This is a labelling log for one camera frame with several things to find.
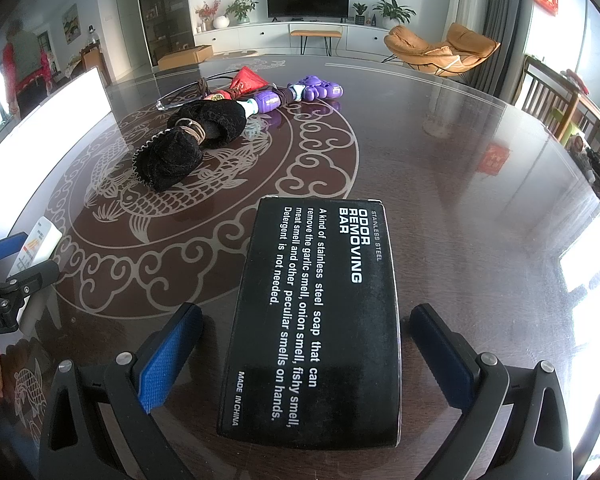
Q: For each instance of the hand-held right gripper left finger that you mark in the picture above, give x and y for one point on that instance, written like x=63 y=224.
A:
x=167 y=365

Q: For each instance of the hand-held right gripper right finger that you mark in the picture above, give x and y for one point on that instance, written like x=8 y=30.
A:
x=445 y=360

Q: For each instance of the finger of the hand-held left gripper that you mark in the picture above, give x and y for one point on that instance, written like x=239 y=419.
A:
x=30 y=277
x=7 y=248

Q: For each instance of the white plastic tube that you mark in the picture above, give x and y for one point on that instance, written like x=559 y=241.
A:
x=40 y=240

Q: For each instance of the black cardboard box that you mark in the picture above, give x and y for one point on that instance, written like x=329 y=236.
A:
x=310 y=360

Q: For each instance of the dark patterned desktop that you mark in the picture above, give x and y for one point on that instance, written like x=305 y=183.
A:
x=455 y=185

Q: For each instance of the clear eyeglasses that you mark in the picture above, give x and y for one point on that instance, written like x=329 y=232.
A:
x=166 y=104

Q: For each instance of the white door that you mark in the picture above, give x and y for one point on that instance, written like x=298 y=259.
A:
x=125 y=25

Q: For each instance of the brown cardboard box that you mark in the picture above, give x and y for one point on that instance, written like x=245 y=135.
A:
x=185 y=56

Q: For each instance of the purple toy figure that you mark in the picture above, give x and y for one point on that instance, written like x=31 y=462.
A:
x=267 y=100

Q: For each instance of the dark wooden chair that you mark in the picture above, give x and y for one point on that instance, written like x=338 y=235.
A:
x=535 y=90

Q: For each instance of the dark glass display cabinet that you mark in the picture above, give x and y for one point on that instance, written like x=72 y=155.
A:
x=165 y=10

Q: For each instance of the red packet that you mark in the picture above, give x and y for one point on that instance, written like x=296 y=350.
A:
x=245 y=80

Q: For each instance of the red flowers in vase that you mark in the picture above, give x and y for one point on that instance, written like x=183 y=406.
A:
x=207 y=12

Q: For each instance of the round white vase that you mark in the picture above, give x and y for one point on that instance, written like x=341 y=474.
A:
x=221 y=22

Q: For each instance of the orange lounge chair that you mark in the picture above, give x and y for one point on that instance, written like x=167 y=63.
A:
x=460 y=45

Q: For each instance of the green potted plant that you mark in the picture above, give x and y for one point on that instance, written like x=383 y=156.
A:
x=240 y=10

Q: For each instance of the white television cabinet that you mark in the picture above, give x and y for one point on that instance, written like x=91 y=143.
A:
x=365 y=35

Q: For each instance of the grey curtain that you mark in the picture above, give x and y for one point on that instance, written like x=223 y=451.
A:
x=510 y=20

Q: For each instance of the wooden bench with metal legs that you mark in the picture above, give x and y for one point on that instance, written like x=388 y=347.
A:
x=315 y=33

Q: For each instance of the large leafy potted plant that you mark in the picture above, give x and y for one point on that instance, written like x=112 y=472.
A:
x=392 y=10

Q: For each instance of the small potted plant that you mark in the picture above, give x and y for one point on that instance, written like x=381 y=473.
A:
x=360 y=12

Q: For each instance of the framed wall picture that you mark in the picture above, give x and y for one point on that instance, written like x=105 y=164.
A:
x=70 y=22

